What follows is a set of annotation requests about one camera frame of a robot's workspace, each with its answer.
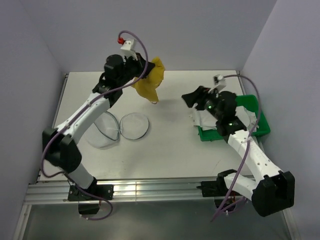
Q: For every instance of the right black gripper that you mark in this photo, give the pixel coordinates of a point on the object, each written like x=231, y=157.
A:
x=198, y=96

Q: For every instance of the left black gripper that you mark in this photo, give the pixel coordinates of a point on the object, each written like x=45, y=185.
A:
x=140, y=63

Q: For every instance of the yellow bra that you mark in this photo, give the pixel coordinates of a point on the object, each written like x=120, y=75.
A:
x=146, y=87

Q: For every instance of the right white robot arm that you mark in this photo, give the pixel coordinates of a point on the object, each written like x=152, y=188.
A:
x=272, y=189

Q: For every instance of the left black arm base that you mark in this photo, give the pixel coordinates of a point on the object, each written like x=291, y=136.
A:
x=99, y=192

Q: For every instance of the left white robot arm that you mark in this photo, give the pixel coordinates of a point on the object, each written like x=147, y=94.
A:
x=60, y=144

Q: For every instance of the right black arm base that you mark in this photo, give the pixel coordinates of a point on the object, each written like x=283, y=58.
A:
x=213, y=188

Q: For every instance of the white garments in bin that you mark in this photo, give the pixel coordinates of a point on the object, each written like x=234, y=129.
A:
x=204, y=120

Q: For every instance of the green plastic bin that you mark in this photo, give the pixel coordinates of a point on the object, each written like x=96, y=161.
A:
x=250, y=102

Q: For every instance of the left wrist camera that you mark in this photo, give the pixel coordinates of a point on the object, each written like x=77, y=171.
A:
x=128, y=47

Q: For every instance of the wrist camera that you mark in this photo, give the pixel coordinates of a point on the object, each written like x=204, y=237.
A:
x=219, y=83
x=128, y=47

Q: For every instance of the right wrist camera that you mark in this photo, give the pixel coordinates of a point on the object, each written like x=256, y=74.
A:
x=219, y=83

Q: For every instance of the aluminium mounting rail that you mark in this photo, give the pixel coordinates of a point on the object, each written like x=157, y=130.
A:
x=137, y=190

